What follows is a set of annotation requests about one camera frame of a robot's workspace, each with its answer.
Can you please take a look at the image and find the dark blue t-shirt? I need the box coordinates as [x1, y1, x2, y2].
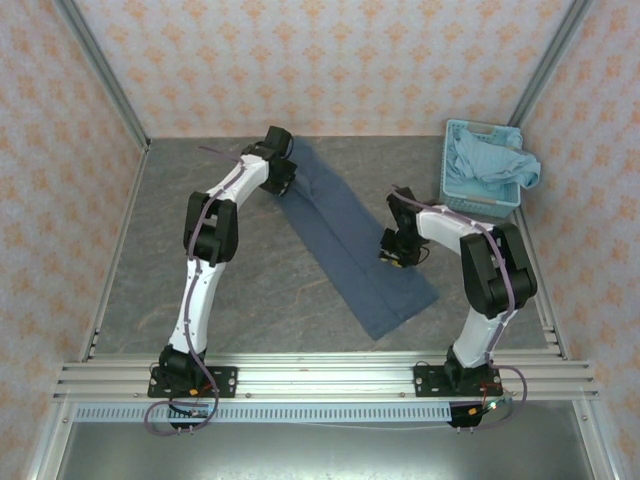
[277, 137, 441, 344]

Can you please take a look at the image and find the light blue plastic basket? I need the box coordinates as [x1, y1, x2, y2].
[438, 118, 525, 219]

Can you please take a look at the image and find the light blue t-shirt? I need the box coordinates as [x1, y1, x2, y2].
[446, 128, 543, 190]

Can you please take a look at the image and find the grey metal sheet shelf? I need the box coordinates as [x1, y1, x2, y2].
[57, 422, 596, 480]

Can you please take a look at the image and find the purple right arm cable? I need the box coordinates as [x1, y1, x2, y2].
[392, 184, 530, 432]

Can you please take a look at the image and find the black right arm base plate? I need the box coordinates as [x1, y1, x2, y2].
[413, 363, 504, 400]

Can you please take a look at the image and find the aluminium mounting rail beam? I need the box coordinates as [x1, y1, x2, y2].
[52, 351, 600, 402]

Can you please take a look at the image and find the white slotted cable duct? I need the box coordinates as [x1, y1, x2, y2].
[74, 399, 454, 425]

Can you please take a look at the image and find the aluminium table side rail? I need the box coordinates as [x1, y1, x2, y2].
[78, 138, 152, 362]
[514, 204, 570, 362]

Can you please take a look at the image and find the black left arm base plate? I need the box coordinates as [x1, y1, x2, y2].
[147, 366, 239, 400]

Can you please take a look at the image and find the aluminium frame post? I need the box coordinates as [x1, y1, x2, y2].
[52, 0, 152, 151]
[508, 0, 599, 129]

